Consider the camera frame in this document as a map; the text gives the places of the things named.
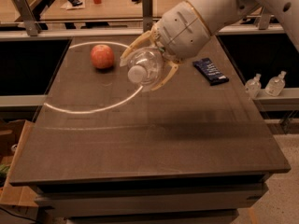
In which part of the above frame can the cardboard box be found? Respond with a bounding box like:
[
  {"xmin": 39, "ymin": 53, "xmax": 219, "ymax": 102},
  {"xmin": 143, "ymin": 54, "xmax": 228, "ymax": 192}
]
[{"xmin": 0, "ymin": 119, "xmax": 37, "ymax": 207}]

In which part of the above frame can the right metal bracket post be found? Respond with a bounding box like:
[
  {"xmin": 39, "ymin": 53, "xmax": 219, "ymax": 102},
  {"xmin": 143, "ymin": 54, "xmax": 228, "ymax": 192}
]
[{"xmin": 257, "ymin": 7, "xmax": 272, "ymax": 30}]

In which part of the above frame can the left metal bracket post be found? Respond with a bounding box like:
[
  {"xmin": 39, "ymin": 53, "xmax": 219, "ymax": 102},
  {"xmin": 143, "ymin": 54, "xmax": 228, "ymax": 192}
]
[{"xmin": 13, "ymin": 0, "xmax": 41, "ymax": 36}]

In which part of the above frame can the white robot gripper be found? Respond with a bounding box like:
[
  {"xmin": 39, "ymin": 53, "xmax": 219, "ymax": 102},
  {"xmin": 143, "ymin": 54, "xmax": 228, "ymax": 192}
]
[{"xmin": 120, "ymin": 2, "xmax": 211, "ymax": 91}]

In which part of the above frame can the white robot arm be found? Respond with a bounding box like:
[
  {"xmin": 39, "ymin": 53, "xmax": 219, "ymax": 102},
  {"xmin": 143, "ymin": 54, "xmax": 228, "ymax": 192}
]
[{"xmin": 121, "ymin": 0, "xmax": 299, "ymax": 91}]

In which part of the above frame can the middle metal bracket post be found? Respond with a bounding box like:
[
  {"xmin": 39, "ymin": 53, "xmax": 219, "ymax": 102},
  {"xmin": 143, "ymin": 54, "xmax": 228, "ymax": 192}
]
[{"xmin": 142, "ymin": 0, "xmax": 153, "ymax": 32}]

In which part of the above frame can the clear plastic water bottle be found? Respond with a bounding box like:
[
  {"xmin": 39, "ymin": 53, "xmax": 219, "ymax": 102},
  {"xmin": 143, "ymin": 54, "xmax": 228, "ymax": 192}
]
[{"xmin": 127, "ymin": 48, "xmax": 164, "ymax": 89}]

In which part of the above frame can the dark blue snack bar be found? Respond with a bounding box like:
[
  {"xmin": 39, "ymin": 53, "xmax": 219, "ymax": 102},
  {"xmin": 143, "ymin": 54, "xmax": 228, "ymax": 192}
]
[{"xmin": 192, "ymin": 58, "xmax": 229, "ymax": 86}]

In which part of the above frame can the small clear sanitizer bottle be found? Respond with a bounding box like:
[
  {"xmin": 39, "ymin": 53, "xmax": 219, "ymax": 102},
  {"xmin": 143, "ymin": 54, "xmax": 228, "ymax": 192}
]
[{"xmin": 245, "ymin": 74, "xmax": 262, "ymax": 99}]

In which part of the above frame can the red apple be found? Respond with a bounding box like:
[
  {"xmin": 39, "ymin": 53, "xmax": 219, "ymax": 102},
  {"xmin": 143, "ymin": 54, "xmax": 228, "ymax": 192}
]
[{"xmin": 91, "ymin": 45, "xmax": 114, "ymax": 69}]

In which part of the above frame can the metal bracket post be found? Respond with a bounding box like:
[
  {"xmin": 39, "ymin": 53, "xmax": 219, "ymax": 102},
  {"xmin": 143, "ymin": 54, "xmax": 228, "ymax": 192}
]
[
  {"xmin": 142, "ymin": 0, "xmax": 153, "ymax": 32},
  {"xmin": 257, "ymin": 7, "xmax": 272, "ymax": 30},
  {"xmin": 13, "ymin": 0, "xmax": 41, "ymax": 36}
]

